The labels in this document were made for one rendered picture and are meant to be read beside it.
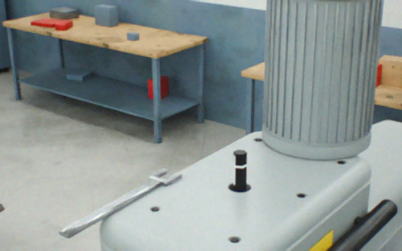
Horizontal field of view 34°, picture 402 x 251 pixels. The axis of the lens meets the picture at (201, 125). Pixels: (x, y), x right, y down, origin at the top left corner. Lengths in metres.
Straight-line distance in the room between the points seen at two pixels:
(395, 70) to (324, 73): 3.88
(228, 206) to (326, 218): 0.16
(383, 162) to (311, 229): 0.51
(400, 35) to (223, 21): 1.73
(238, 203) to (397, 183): 0.52
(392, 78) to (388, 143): 3.41
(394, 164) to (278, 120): 0.41
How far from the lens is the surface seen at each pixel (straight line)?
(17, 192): 5.41
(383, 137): 1.63
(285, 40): 1.10
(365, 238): 1.12
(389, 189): 1.40
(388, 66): 4.98
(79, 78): 7.29
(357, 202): 1.14
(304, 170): 1.11
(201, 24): 6.44
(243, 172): 1.02
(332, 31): 1.08
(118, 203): 0.99
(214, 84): 6.49
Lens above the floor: 2.36
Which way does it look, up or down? 21 degrees down
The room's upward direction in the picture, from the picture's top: straight up
